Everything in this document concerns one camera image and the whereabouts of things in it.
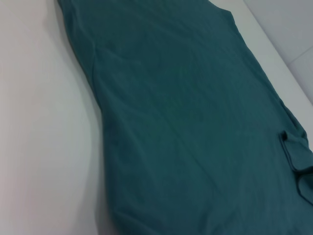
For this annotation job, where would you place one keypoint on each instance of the teal blue shirt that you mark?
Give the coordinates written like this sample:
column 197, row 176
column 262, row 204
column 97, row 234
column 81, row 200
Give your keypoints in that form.
column 183, row 110

